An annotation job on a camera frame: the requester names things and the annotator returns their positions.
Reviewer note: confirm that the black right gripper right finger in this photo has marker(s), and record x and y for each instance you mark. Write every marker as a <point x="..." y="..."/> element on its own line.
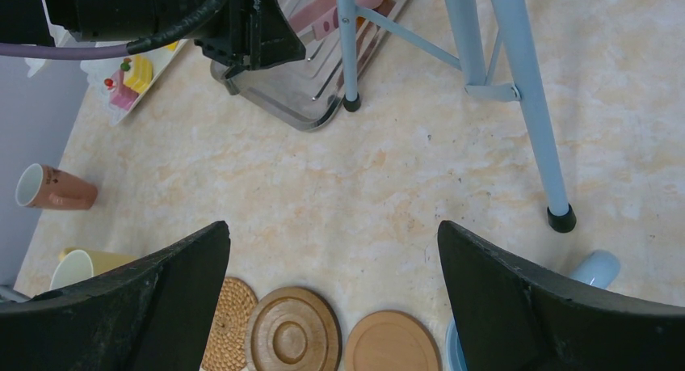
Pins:
<point x="513" y="314"/>

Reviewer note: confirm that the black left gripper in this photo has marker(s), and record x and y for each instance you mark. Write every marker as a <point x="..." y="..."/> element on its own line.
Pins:
<point x="249" y="35"/>

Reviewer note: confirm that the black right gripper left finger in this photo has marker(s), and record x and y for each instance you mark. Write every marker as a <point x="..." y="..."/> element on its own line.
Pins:
<point x="154" y="313"/>

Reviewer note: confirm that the pink cat-paw tongs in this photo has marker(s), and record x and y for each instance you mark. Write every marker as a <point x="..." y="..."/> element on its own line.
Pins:
<point x="320" y="18"/>

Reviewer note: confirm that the yellow square cake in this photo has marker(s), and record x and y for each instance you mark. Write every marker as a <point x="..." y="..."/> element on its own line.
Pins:
<point x="137" y="73"/>

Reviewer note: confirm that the pink cake slice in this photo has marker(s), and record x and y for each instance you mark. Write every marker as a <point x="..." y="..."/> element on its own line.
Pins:
<point x="120" y="96"/>

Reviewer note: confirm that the yellow cake wedge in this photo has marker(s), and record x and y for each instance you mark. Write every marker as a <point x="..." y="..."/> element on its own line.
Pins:
<point x="172" y="47"/>

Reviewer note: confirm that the woven rattan coaster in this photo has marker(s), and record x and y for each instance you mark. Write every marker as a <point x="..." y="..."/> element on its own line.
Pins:
<point x="225" y="349"/>

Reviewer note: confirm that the metal serving tray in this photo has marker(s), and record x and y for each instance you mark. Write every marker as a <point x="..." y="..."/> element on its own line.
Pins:
<point x="306" y="94"/>

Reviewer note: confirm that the yellow transparent cup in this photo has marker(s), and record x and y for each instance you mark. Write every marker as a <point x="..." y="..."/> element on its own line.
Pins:
<point x="77" y="264"/>

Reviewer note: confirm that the light blue mug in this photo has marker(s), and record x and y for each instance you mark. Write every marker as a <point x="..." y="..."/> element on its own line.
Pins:
<point x="598" y="269"/>

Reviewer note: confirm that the light wooden round coaster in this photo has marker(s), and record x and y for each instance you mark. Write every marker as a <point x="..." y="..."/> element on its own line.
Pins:
<point x="391" y="340"/>

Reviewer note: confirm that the dark wooden round coaster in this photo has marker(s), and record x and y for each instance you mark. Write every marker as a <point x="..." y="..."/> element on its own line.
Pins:
<point x="293" y="328"/>

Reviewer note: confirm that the white three-tier dessert stand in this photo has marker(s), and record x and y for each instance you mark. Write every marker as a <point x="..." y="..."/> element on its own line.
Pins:
<point x="97" y="70"/>

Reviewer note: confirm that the pink mug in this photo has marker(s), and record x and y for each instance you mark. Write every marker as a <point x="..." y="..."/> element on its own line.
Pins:
<point x="45" y="187"/>

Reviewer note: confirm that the light blue tripod stand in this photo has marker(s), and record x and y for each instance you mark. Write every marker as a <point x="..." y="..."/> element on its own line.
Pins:
<point x="513" y="74"/>

